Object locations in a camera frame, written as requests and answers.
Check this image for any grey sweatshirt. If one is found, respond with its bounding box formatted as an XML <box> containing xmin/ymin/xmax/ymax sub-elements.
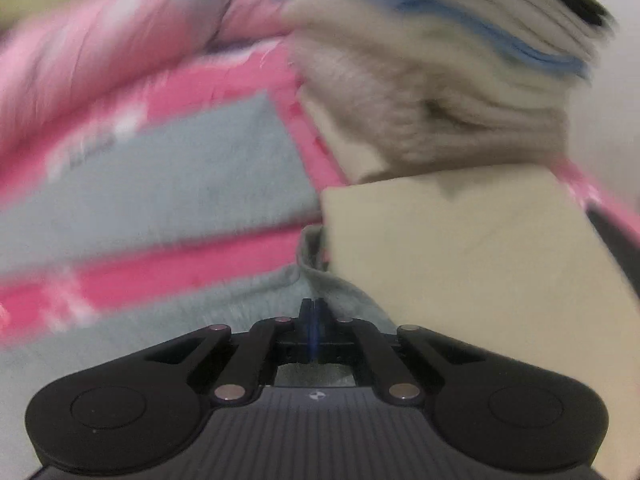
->
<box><xmin>0</xmin><ymin>91</ymin><xmax>401</xmax><ymax>480</ymax></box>

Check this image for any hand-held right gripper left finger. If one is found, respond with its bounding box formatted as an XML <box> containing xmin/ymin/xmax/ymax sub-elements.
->
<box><xmin>145</xmin><ymin>299</ymin><xmax>315</xmax><ymax>403</ymax></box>

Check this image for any pink floral quilt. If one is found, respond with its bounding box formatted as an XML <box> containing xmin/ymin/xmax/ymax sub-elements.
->
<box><xmin>0</xmin><ymin>0</ymin><xmax>301</xmax><ymax>136</ymax></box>

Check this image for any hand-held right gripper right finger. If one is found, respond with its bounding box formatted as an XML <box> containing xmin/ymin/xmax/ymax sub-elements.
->
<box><xmin>314</xmin><ymin>299</ymin><xmax>488</xmax><ymax>405</ymax></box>

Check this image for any pink floral bed blanket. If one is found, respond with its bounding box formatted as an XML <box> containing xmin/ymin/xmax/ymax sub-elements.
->
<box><xmin>0</xmin><ymin>35</ymin><xmax>640</xmax><ymax>341</ymax></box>

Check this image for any stack of folded clothes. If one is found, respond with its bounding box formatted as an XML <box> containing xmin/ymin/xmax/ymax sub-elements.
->
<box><xmin>277</xmin><ymin>0</ymin><xmax>618</xmax><ymax>183</ymax></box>

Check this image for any beige folded garment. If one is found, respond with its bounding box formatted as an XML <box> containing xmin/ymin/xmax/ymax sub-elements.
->
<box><xmin>320</xmin><ymin>165</ymin><xmax>640</xmax><ymax>480</ymax></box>

